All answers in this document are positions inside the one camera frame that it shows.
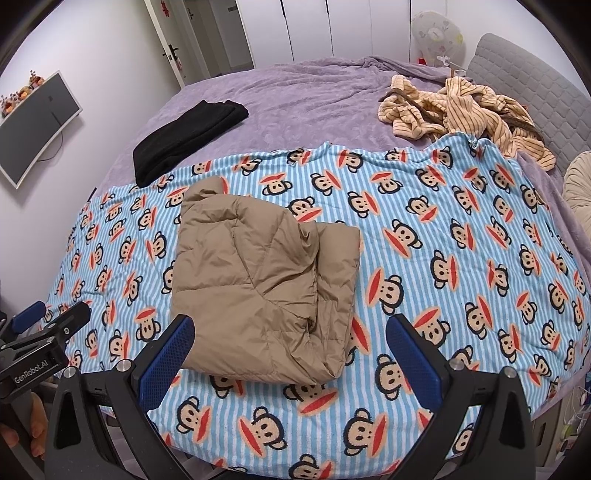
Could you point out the cream round cushion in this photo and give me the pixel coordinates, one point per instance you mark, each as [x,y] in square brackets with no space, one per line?
[579,184]

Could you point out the beige striped clothes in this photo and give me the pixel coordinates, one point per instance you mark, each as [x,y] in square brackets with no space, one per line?
[466,110]

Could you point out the grey quilted headboard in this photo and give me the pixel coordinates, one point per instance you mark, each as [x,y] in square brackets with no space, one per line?
[531,78]

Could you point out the white door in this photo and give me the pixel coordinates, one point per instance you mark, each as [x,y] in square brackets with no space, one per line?
[184,41]

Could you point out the tan puffer jacket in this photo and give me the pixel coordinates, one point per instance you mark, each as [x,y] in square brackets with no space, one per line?
[249,277]

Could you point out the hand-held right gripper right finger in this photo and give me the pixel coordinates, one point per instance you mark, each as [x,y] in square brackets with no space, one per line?
[411,360]

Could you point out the white wardrobe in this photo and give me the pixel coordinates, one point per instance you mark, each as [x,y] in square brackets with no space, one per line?
[332,27]

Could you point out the folded black garment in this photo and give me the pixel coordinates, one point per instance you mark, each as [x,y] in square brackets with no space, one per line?
[184,134]

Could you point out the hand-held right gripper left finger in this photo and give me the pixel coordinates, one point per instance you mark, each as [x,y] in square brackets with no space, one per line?
[168,360]

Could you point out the purple bedspread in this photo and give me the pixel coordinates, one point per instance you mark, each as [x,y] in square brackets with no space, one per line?
[314,101]

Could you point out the monkey print striped blanket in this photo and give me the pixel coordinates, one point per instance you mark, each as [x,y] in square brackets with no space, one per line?
[438,240]

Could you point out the white covered fan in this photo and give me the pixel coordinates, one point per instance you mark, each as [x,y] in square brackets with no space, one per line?
[436,34]

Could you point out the person's left hand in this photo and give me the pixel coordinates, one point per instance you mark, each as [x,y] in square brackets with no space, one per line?
[34,424]

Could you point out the orange ornaments row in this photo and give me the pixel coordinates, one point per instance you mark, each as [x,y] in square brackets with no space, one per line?
[21,94]

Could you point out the wall mounted curved screen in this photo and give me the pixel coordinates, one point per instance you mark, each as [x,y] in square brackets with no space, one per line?
[32,129]

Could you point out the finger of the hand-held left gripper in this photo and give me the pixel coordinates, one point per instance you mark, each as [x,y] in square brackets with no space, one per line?
[64,323]
[27,316]

